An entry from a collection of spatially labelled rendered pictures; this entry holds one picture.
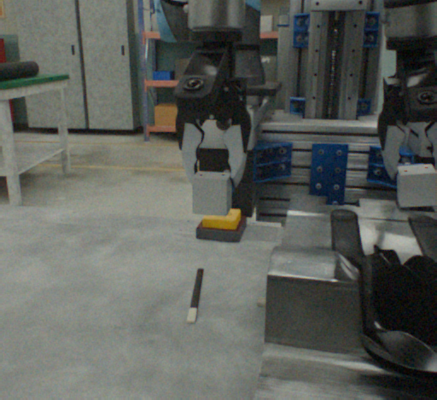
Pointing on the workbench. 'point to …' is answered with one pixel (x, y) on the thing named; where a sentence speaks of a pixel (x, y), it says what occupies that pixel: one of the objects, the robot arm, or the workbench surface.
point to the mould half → (330, 310)
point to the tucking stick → (195, 297)
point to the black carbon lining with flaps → (393, 291)
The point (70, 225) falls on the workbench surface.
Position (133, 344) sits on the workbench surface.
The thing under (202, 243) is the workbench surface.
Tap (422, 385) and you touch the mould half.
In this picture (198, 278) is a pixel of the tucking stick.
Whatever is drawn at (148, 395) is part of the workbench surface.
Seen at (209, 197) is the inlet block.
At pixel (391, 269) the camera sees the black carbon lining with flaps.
